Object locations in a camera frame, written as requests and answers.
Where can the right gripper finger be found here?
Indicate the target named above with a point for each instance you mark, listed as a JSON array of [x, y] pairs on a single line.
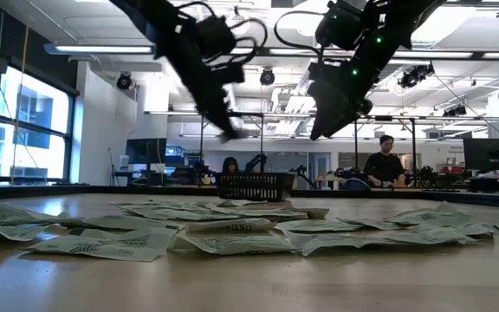
[[325, 125], [336, 107]]

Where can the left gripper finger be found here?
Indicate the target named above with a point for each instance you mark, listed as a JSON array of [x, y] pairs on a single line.
[[227, 115], [215, 117]]

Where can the black slotted plastic basket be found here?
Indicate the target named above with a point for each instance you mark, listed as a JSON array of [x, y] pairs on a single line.
[[254, 187]]

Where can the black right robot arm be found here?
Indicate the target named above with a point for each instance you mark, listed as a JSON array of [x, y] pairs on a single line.
[[405, 21]]

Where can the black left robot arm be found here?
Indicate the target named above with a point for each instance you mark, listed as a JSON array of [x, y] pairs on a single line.
[[145, 13]]

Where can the black metal rig stand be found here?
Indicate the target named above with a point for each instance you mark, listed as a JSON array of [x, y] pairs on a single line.
[[413, 147], [261, 138]]

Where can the seated person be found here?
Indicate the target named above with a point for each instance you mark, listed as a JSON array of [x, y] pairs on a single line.
[[231, 167]]

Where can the blue round chair back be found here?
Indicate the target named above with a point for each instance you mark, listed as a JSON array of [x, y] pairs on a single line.
[[356, 185]]

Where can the standing person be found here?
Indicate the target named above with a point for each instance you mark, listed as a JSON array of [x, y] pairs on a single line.
[[384, 167]]

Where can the black ceiling spotlight cluster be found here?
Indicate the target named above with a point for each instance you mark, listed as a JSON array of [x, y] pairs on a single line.
[[455, 111], [414, 77]]

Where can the black computer monitor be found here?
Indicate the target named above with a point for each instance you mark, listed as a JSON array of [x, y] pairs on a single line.
[[145, 151], [490, 154]]

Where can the large glass window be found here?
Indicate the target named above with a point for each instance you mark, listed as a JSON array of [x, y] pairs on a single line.
[[37, 108]]

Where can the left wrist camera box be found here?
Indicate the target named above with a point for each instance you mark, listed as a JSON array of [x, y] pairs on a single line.
[[215, 37]]

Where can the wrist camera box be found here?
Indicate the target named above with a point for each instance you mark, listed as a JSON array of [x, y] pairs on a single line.
[[215, 37], [340, 28]]

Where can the black round ceiling camera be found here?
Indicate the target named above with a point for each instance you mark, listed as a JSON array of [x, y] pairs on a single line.
[[267, 76], [124, 81]]

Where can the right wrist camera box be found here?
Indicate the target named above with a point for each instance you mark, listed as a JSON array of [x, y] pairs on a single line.
[[340, 28]]

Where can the black aluminium table frame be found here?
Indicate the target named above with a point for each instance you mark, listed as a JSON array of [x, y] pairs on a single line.
[[102, 190]]

